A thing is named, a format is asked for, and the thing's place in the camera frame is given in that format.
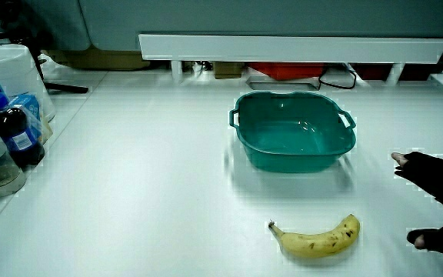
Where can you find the red plastic box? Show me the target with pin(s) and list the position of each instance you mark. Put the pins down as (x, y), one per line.
(287, 70)

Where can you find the white plastic bucket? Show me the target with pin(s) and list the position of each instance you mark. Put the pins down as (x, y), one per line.
(12, 69)

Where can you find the person's right hand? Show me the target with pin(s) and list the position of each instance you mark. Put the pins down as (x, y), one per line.
(433, 175)

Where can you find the dark cola bottle blue cap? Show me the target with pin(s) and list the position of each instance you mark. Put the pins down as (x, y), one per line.
(15, 134)

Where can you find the black tripod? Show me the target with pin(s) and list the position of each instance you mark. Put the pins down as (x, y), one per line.
(25, 38)

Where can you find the white desktop shelf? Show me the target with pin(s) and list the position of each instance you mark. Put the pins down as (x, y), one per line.
(290, 49)

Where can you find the white desk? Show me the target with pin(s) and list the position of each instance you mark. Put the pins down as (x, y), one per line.
(148, 184)

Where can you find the brown cardboard box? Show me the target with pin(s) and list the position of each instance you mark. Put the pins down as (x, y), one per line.
(98, 59)

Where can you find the blue carton pack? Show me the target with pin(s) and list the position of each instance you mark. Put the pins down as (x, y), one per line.
(31, 109)

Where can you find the teal plastic basin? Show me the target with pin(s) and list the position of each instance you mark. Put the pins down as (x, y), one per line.
(294, 134)

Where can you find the yellow banana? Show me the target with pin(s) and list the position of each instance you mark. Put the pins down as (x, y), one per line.
(321, 242)

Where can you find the small olive box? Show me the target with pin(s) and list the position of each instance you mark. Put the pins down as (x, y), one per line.
(227, 69)

